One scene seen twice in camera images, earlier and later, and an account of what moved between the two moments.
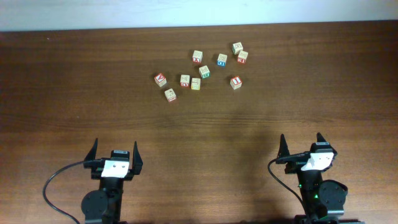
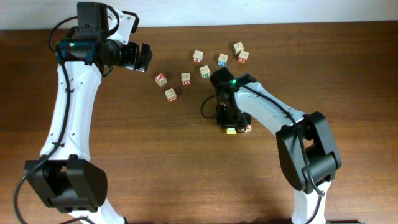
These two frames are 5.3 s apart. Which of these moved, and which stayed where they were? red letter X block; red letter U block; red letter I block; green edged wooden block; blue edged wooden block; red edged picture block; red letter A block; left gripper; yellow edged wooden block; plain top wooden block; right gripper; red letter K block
Moved: right gripper; left gripper; red letter I block; yellow edged wooden block
Stayed: red edged picture block; red letter U block; green edged wooden block; red letter K block; red letter A block; blue edged wooden block; red letter X block; plain top wooden block
